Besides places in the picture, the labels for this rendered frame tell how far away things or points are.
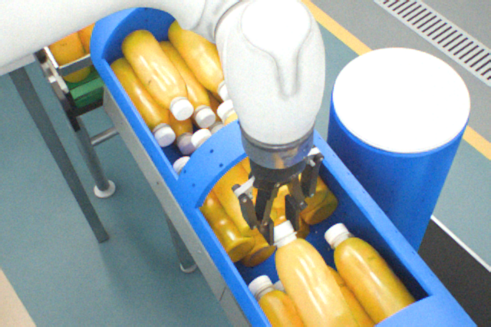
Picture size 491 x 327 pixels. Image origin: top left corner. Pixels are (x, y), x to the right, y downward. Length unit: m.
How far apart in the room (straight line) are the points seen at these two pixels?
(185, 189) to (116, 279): 1.27
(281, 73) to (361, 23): 2.38
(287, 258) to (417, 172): 0.48
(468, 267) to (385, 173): 0.90
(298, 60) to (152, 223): 1.83
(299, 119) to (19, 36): 0.29
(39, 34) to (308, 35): 0.26
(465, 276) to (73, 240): 1.36
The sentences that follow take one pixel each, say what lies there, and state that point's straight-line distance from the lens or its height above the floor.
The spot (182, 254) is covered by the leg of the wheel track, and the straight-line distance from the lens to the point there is 2.17.
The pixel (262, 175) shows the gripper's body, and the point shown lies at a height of 1.41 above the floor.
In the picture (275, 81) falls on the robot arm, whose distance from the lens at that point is 0.64.
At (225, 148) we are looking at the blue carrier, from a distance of 1.06.
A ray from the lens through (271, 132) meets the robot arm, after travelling 0.70.
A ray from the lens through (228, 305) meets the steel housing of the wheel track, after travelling 1.32.
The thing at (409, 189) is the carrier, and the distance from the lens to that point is 1.42.
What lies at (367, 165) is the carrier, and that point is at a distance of 1.36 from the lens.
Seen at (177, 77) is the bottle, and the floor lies 1.15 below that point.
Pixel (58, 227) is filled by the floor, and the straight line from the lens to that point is 2.50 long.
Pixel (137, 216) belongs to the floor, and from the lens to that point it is 2.44.
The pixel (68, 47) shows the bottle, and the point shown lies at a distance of 1.56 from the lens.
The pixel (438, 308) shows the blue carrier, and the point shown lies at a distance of 0.96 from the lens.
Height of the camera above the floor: 2.09
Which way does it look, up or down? 56 degrees down
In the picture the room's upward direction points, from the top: 5 degrees counter-clockwise
